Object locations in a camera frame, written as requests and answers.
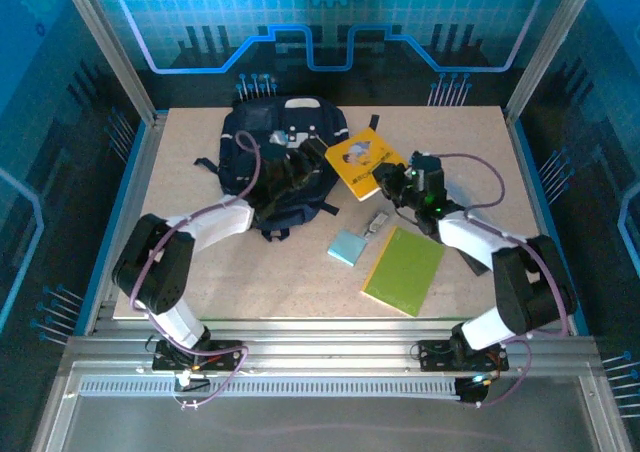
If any yellow book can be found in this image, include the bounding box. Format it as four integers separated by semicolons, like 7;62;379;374
324;126;409;203

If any small clear plastic packet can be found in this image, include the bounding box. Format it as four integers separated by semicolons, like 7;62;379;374
360;211;390;238

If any navy blue backpack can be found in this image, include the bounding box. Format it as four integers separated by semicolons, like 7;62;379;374
193;95;381;243

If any light blue sticky note pad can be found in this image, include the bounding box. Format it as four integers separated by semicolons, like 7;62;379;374
327;229;366;267

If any green notebook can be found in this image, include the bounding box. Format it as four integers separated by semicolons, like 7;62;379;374
360;225;446;318

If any small black controller box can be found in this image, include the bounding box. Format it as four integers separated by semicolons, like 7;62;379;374
453;375;490;407

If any small white connector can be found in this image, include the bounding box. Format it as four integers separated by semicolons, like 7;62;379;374
173;370;212;392

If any blue-edged table side rail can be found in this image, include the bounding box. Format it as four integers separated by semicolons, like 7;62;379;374
74;111;169;336

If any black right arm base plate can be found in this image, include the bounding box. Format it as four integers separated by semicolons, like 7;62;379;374
416;339;510;373

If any aluminium frame rail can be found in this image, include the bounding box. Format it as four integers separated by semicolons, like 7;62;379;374
59;316;604;378

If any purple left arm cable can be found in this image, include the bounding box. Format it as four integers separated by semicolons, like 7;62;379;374
128;130;250;412

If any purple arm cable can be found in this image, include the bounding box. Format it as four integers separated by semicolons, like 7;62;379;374
439;152;576;409
128;130;250;412

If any aluminium frame post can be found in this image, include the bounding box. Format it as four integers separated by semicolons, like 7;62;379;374
55;0;162;126
503;0;604;126

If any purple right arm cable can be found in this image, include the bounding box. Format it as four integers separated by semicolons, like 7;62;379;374
439;152;576;409

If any slotted grey cable duct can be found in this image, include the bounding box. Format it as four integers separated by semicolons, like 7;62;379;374
77;379;461;399

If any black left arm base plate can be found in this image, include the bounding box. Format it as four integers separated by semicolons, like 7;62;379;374
151;338;245;373

